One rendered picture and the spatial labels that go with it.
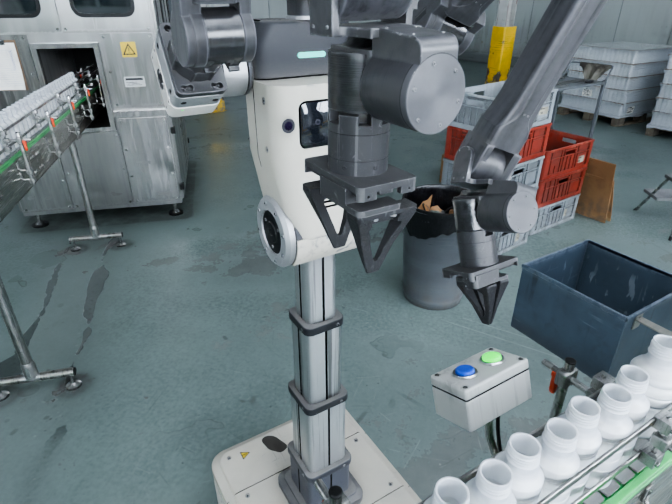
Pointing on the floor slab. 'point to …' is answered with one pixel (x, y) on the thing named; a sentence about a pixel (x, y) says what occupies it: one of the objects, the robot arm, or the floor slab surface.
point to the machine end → (114, 152)
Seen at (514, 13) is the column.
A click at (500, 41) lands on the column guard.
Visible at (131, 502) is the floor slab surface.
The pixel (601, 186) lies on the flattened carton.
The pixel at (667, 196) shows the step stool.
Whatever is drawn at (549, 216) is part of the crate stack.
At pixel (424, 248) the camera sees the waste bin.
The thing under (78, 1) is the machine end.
